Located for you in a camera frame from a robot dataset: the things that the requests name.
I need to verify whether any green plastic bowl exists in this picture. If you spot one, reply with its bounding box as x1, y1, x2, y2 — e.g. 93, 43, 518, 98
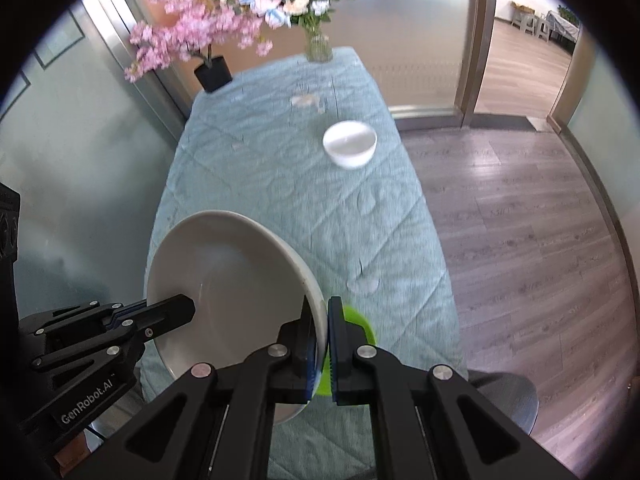
316, 306, 378, 399

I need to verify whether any white ceramic bowl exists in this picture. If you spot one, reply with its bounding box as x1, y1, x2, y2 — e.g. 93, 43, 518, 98
140, 210, 328, 400
322, 120, 378, 169

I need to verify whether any grey round stool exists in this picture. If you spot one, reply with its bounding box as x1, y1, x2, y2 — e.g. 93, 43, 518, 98
469, 370, 539, 434

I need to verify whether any light teal quilted tablecloth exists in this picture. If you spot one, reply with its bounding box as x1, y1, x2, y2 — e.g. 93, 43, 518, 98
136, 45, 469, 480

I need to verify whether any pink blossom plant black pot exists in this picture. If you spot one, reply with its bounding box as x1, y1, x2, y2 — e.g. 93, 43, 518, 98
124, 0, 272, 84

